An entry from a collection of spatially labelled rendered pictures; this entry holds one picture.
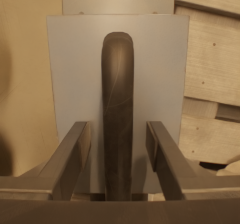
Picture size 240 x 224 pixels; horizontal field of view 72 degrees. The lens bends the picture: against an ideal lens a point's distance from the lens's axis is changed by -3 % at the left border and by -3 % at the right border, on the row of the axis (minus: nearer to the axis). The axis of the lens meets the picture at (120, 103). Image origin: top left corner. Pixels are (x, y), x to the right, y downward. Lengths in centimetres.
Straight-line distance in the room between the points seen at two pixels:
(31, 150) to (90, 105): 45
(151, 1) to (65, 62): 13
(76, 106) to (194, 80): 26
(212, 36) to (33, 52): 43
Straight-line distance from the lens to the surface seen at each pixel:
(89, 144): 16
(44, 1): 53
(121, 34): 17
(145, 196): 30
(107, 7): 24
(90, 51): 18
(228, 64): 40
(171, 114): 19
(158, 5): 24
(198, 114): 42
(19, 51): 54
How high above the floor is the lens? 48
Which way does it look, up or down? 75 degrees down
